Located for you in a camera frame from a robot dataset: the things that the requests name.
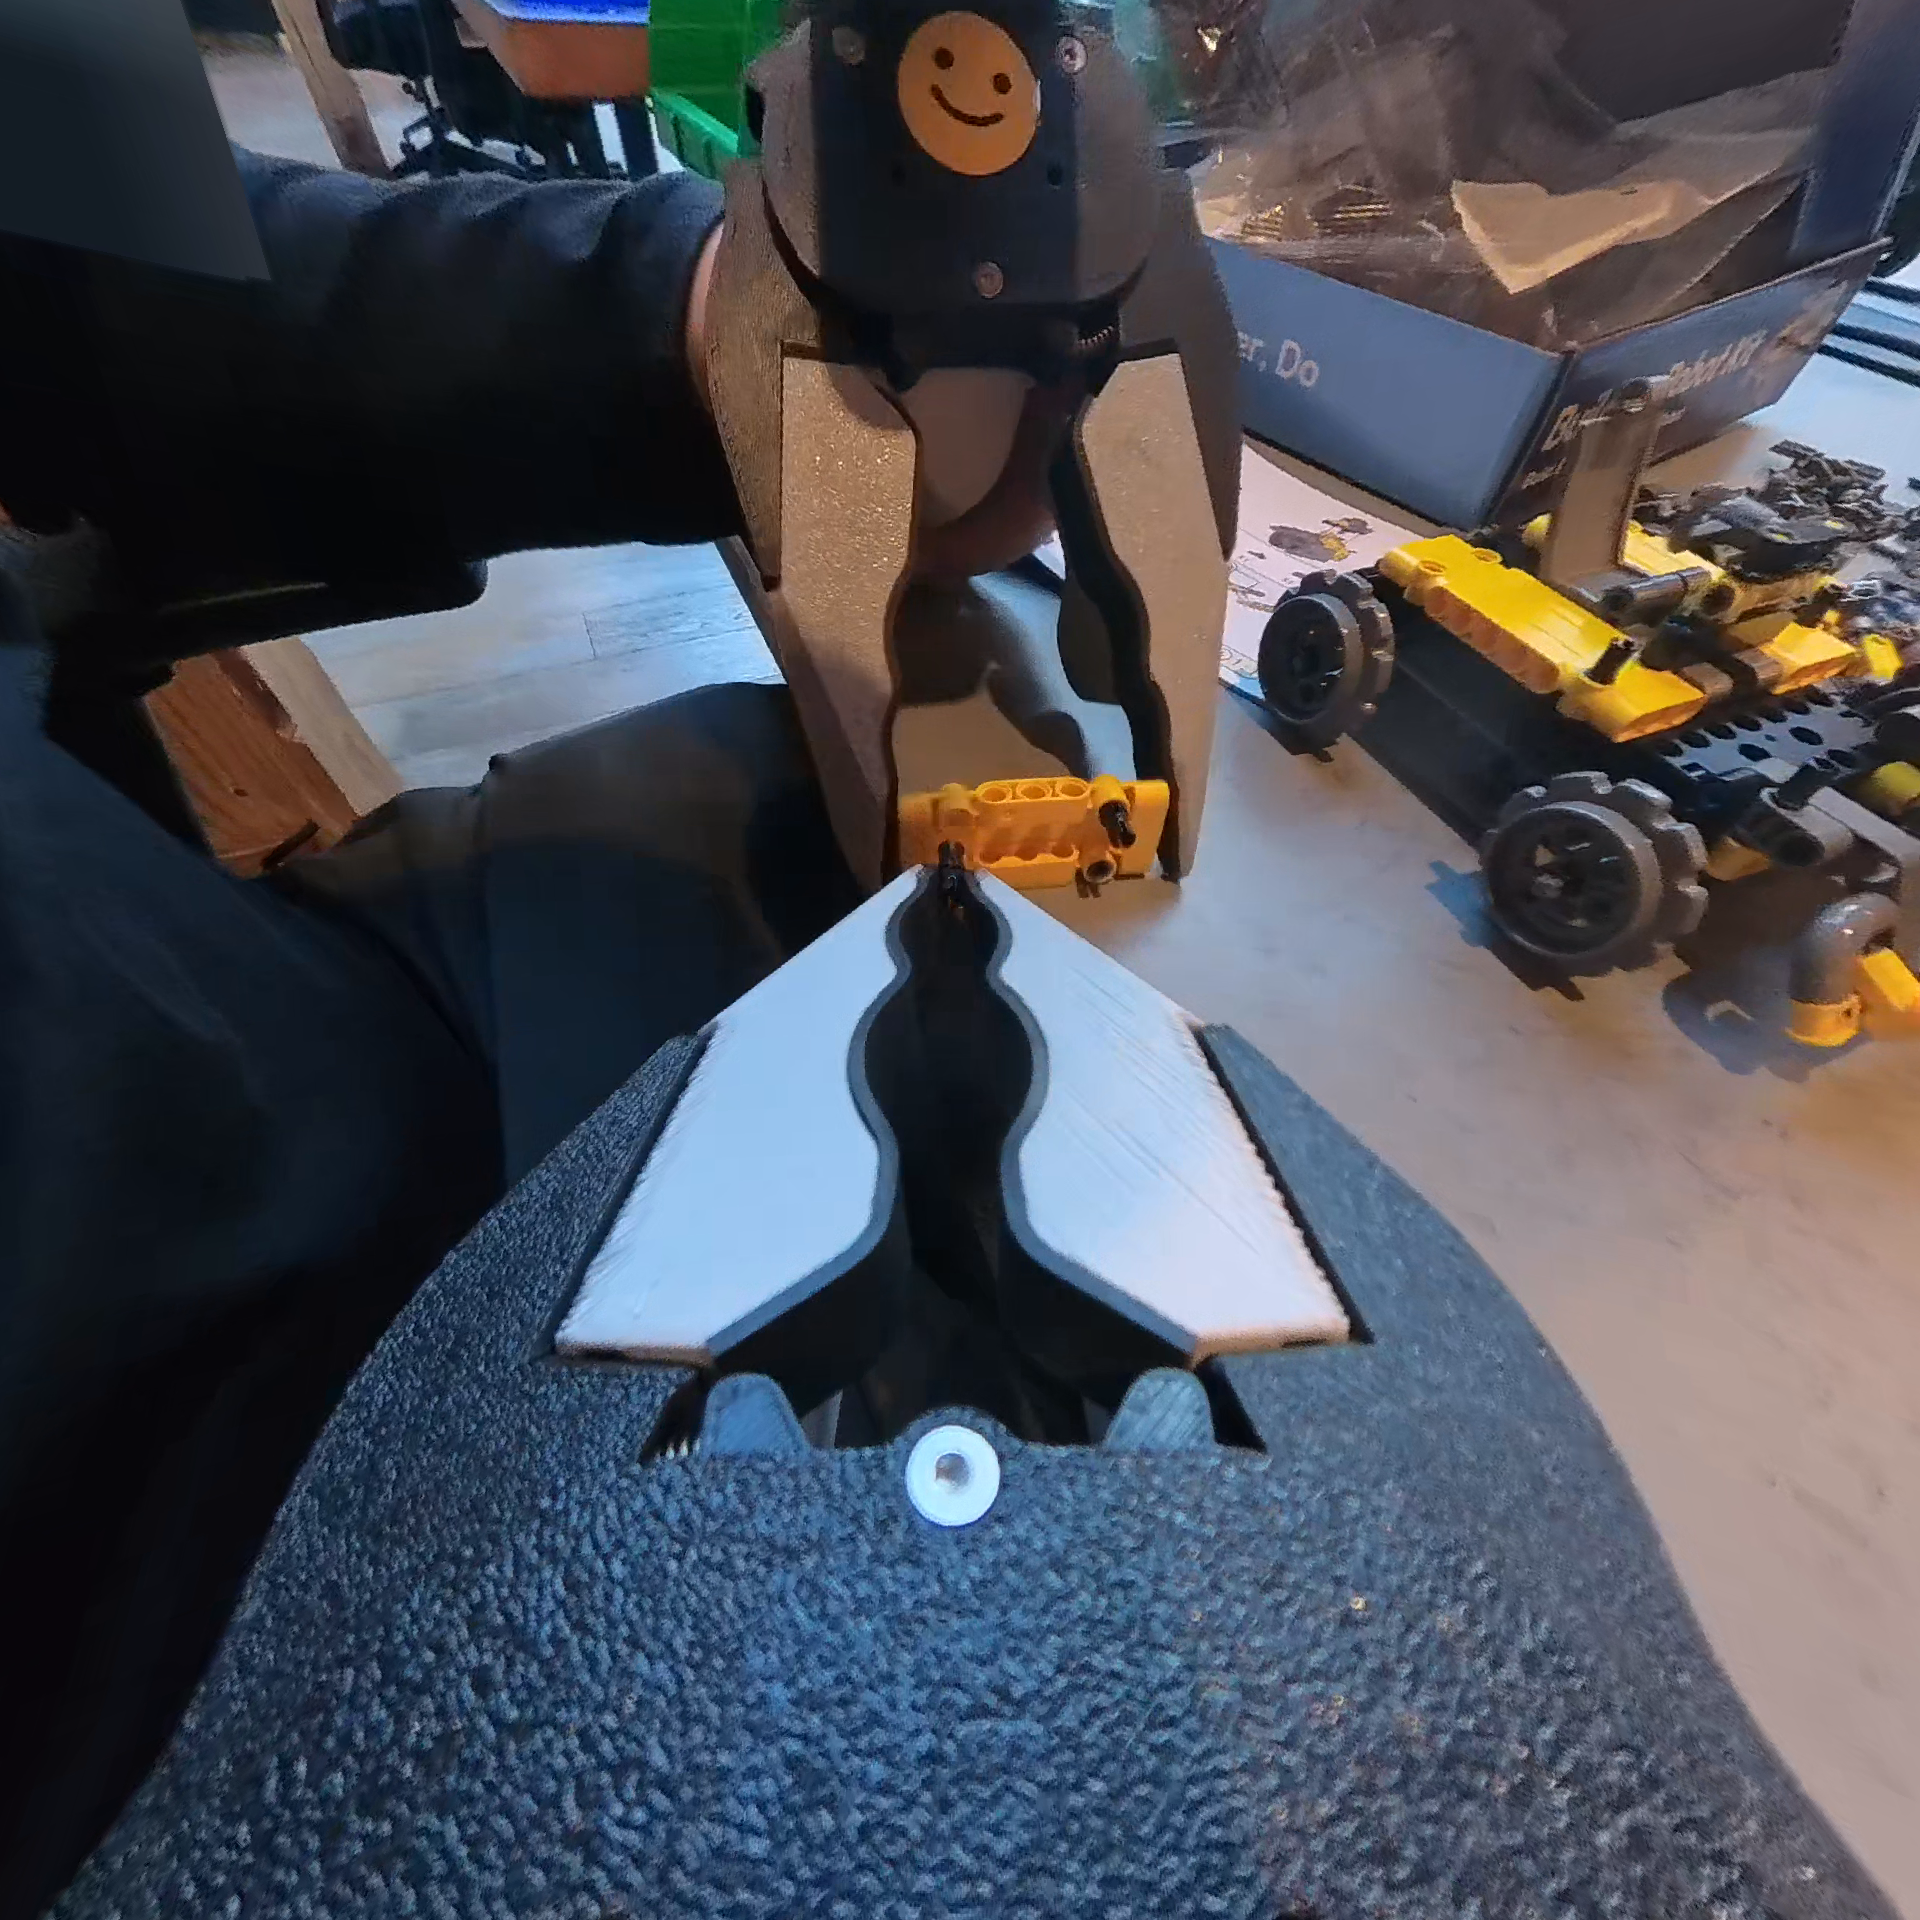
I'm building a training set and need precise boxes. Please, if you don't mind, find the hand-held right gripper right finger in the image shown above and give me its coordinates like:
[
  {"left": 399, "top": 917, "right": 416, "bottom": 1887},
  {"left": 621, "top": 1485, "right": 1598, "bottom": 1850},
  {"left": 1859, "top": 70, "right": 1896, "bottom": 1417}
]
[{"left": 957, "top": 866, "right": 1355, "bottom": 1362}]

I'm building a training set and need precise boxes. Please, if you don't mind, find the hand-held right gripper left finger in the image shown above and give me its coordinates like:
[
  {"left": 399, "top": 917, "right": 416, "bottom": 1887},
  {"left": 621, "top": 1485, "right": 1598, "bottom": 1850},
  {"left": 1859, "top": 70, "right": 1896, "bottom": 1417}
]
[{"left": 550, "top": 862, "right": 965, "bottom": 1362}]

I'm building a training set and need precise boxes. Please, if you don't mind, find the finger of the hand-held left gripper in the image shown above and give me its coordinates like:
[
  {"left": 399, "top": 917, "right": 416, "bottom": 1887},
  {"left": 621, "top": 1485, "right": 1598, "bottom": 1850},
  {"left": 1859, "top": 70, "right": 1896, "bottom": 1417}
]
[
  {"left": 777, "top": 353, "right": 921, "bottom": 887},
  {"left": 1049, "top": 353, "right": 1224, "bottom": 887}
]

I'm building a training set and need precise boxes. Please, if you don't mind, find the yellow brick panel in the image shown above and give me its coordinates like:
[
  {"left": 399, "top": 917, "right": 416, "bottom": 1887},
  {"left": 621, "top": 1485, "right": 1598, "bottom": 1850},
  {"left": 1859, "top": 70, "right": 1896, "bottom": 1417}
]
[{"left": 895, "top": 773, "right": 1171, "bottom": 893}]

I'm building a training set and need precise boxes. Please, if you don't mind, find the person's left forearm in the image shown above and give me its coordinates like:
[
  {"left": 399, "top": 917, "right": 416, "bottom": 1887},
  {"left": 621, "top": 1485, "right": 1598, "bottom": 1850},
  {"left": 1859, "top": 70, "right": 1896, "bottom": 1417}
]
[{"left": 0, "top": 150, "right": 751, "bottom": 706}]

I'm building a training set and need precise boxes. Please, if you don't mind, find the grey desk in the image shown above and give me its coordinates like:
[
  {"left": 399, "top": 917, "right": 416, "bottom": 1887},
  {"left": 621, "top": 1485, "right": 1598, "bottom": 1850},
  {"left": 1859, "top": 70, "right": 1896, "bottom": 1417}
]
[{"left": 720, "top": 358, "right": 1920, "bottom": 1920}]

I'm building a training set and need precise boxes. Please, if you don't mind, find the person's left hand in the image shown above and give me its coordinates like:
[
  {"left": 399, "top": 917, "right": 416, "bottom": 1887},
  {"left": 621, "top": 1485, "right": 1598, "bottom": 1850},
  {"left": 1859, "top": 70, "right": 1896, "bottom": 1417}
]
[{"left": 903, "top": 478, "right": 1055, "bottom": 585}]

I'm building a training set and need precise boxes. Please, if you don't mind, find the instruction booklet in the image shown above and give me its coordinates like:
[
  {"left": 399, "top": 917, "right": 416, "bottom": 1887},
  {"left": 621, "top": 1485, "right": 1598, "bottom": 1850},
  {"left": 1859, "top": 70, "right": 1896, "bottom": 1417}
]
[{"left": 1216, "top": 442, "right": 1418, "bottom": 699}]

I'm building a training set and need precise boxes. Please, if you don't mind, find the green plastic crate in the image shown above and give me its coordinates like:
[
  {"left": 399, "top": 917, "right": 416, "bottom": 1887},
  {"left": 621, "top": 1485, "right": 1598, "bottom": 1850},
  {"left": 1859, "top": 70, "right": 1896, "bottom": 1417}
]
[{"left": 647, "top": 0, "right": 789, "bottom": 183}]

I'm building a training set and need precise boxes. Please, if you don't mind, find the dark blue cardboard box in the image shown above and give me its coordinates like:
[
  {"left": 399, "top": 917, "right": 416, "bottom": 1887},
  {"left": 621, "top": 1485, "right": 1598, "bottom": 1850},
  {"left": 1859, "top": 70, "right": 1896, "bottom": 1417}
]
[{"left": 1153, "top": 0, "right": 1893, "bottom": 527}]

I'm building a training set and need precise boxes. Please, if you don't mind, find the person's leg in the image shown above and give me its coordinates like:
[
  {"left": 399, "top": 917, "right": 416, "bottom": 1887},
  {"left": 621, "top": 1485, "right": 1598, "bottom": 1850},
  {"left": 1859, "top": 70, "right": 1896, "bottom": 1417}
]
[{"left": 285, "top": 682, "right": 856, "bottom": 1202}]

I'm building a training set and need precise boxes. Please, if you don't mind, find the yellow brick toy vehicle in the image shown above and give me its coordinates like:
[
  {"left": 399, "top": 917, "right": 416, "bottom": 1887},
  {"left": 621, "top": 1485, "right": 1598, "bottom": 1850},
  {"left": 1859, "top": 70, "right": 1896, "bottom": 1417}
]
[{"left": 1257, "top": 405, "right": 1920, "bottom": 1051}]

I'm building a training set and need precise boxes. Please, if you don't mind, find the person's dark jacket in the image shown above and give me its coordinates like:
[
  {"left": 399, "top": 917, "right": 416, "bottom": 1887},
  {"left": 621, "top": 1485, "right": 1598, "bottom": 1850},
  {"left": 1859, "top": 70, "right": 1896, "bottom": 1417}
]
[{"left": 0, "top": 569, "right": 512, "bottom": 1920}]

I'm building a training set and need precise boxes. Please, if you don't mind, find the wooden beam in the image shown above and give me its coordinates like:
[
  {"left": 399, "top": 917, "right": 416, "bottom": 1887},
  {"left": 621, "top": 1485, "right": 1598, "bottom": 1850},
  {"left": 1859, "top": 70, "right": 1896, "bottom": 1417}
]
[{"left": 142, "top": 637, "right": 407, "bottom": 881}]

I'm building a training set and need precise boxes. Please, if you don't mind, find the pile of loose toy bricks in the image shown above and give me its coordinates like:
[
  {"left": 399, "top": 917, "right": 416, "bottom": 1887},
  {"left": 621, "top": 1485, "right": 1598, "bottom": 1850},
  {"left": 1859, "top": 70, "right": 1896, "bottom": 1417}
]
[{"left": 1663, "top": 442, "right": 1920, "bottom": 602}]

